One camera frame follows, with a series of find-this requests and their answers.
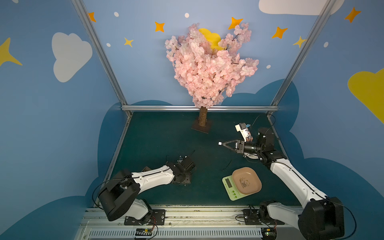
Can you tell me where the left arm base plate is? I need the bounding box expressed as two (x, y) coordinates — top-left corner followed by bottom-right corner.
(124, 209), (166, 226)

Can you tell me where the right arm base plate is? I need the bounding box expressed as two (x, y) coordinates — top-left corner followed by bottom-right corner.
(243, 209), (285, 227)

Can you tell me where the metal frame rail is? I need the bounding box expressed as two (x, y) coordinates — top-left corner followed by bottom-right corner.
(70, 0), (338, 118)

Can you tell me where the green electronic scale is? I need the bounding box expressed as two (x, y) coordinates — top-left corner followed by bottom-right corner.
(222, 176), (248, 201)

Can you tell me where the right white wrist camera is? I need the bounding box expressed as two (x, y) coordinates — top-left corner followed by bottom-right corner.
(235, 123), (253, 142)

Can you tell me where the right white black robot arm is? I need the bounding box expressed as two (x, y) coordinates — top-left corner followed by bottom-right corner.
(232, 125), (345, 240)

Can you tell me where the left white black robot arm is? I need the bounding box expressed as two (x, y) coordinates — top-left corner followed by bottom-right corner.
(97, 156), (196, 223)

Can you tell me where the pink square plate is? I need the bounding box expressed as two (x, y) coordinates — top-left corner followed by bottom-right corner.
(232, 167), (262, 195)

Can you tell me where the pink cherry blossom tree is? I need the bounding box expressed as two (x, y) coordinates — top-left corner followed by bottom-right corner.
(165, 23), (259, 132)

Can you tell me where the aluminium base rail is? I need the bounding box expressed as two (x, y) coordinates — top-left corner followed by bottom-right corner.
(73, 205), (335, 240)

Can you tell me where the brown slotted scoop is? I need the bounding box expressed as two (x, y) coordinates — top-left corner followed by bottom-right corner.
(142, 166), (152, 172)

